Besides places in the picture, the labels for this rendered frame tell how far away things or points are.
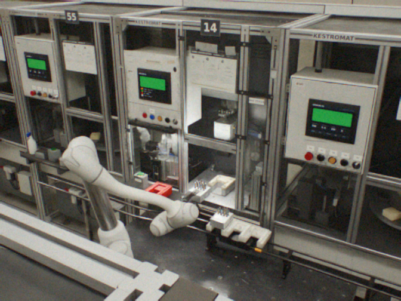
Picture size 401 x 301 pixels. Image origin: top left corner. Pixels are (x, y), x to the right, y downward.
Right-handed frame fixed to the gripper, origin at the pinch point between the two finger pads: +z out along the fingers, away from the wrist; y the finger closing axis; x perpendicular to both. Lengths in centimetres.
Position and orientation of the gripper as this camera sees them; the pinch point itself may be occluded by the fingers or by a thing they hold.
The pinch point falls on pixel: (194, 196)
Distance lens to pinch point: 252.9
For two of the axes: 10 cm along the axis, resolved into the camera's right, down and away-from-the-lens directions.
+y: 0.0, -9.1, -4.1
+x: -8.6, -2.0, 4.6
